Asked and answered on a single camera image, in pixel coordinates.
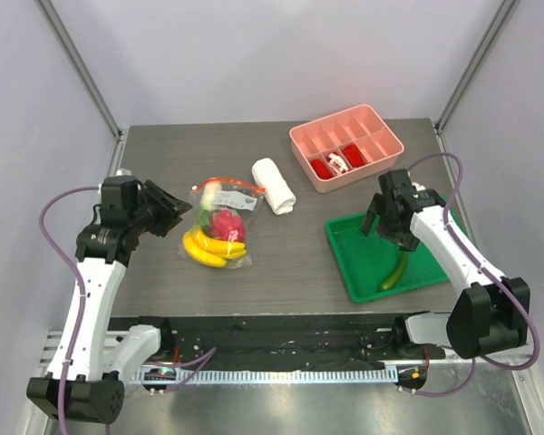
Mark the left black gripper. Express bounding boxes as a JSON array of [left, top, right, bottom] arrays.
[[129, 180, 191, 237]]

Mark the white fake radish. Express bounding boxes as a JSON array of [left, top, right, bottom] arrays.
[[199, 180, 222, 211]]

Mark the clear orange zip top bag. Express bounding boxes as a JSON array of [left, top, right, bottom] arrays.
[[179, 178, 265, 269]]

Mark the green fake chili pepper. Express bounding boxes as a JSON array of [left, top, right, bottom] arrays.
[[379, 251, 409, 292]]

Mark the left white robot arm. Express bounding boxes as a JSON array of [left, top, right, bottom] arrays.
[[26, 175, 192, 434]]

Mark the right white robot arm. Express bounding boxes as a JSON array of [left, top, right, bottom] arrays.
[[361, 169, 530, 359]]

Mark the yellow fake banana bunch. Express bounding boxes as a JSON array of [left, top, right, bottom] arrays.
[[182, 227, 248, 268]]

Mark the red white fake food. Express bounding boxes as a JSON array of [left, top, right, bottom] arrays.
[[325, 152, 349, 175]]

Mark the red fake food piece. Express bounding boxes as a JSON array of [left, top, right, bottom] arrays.
[[342, 143, 366, 169]]

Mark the green plastic tray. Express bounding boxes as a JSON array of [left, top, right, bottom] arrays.
[[325, 212, 449, 304]]

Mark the pink compartment tray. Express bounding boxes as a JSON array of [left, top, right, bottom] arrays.
[[289, 104, 404, 193]]

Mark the rolled white towel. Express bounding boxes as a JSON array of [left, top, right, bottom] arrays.
[[251, 158, 296, 216]]

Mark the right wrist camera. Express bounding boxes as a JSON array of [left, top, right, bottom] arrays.
[[412, 182, 426, 191]]

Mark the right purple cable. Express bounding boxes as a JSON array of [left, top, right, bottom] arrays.
[[407, 152, 541, 398]]

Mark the purple cable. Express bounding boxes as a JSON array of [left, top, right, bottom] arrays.
[[38, 185, 219, 435], [407, 152, 541, 398]]

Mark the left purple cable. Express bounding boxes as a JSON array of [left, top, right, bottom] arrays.
[[38, 185, 219, 435]]

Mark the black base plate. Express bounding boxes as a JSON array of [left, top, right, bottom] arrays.
[[117, 314, 446, 363]]

